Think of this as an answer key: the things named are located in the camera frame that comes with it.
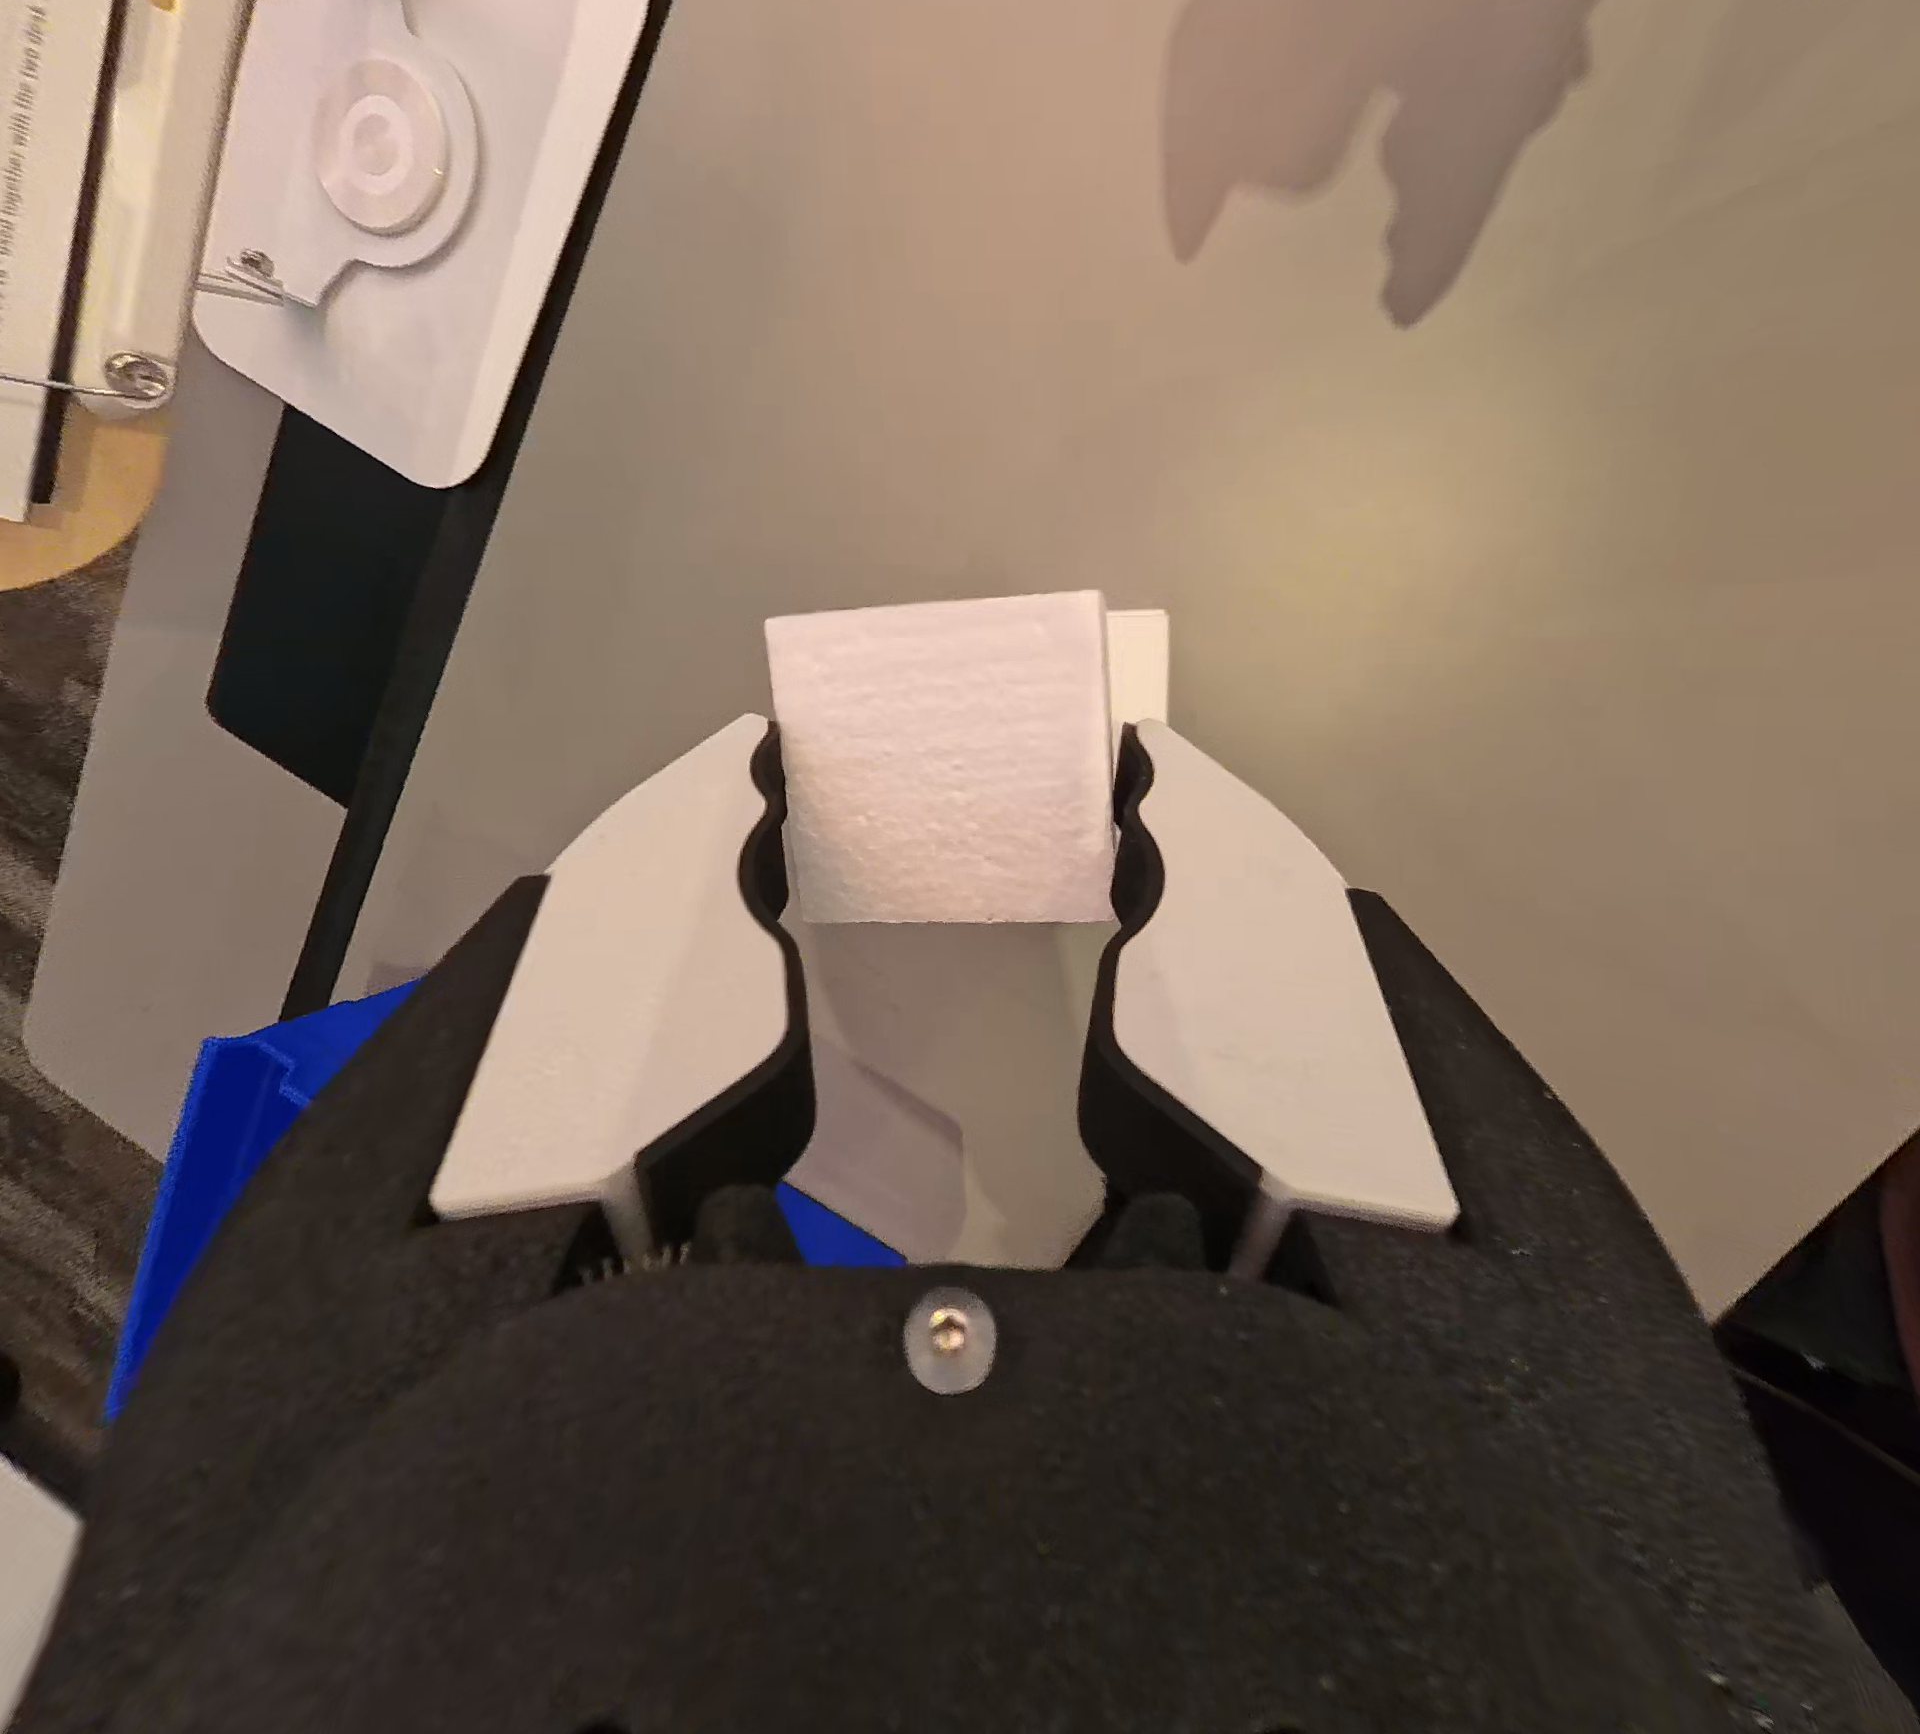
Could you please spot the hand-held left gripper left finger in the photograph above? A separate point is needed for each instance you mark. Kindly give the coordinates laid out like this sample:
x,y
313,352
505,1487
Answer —
x,y
614,1015

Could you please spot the printed instruction sheet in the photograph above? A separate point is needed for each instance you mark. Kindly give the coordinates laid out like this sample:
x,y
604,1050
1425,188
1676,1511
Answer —
x,y
45,114

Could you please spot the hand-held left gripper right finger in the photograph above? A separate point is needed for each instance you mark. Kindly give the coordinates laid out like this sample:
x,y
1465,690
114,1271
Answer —
x,y
1275,1029

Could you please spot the blue plastic bin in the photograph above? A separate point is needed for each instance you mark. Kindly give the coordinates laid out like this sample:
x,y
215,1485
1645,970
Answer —
x,y
241,1119

